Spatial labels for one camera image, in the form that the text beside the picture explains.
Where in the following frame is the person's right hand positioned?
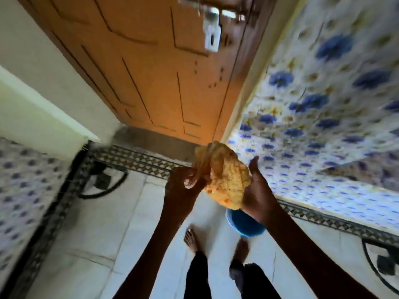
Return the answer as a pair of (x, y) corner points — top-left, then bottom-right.
(241, 156), (280, 227)

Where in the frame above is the person's left hand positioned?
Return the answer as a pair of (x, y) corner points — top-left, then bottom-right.
(163, 166), (209, 223)

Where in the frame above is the yellow cloth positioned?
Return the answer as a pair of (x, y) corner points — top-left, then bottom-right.
(191, 141), (252, 210)

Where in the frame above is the person's right forearm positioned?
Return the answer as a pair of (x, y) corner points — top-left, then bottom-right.
(264, 206), (379, 299)

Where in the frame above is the person's left forearm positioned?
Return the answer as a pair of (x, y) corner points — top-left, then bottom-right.
(113, 212), (185, 299)

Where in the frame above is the blue plastic bucket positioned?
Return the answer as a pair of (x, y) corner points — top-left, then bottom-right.
(226, 209), (267, 238)

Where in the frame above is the person's left leg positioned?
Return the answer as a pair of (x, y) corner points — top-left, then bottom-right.
(183, 227), (212, 299)

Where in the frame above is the person's leg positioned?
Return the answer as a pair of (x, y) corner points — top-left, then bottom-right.
(183, 227), (212, 299)
(229, 238), (282, 299)

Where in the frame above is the person's right leg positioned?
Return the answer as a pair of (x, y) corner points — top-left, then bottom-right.
(229, 238), (282, 299)

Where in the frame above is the orange wooden door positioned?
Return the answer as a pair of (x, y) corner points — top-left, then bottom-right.
(15, 0), (279, 146)

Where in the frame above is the metal door latch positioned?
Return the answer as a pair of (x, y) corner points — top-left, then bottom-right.
(177, 0), (247, 53)

